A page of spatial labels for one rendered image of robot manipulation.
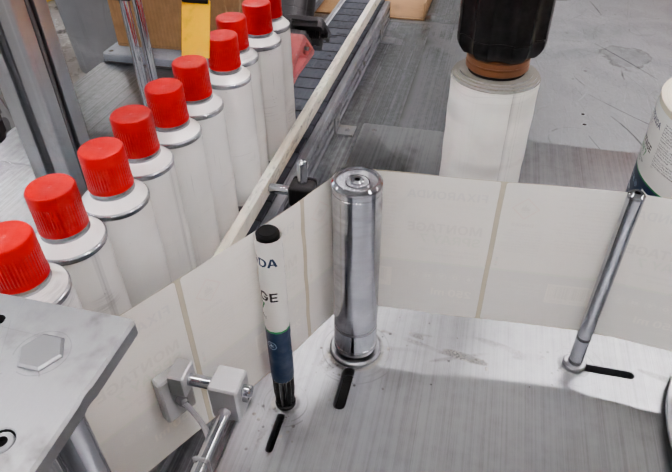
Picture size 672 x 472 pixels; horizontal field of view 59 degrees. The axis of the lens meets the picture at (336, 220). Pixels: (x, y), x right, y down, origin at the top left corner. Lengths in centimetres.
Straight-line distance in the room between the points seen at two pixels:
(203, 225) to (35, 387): 39
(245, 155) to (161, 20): 61
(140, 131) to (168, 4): 74
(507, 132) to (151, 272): 35
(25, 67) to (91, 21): 263
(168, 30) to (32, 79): 66
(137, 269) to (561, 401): 37
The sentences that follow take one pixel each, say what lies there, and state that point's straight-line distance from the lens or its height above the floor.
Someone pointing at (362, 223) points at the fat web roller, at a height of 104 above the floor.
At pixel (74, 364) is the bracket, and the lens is 23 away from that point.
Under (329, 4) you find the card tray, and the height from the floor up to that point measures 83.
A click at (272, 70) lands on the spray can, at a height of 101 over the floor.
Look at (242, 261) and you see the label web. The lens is 40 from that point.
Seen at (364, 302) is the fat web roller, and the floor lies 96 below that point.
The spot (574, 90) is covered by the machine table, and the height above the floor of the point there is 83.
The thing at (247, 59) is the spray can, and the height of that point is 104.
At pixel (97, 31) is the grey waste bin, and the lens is 326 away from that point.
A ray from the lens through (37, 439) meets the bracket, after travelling 22.
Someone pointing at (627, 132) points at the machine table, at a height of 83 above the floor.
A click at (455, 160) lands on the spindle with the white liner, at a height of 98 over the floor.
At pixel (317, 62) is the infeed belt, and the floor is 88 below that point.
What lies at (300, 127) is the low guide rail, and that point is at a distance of 81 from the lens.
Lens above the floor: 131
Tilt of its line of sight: 38 degrees down
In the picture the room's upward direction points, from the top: 1 degrees counter-clockwise
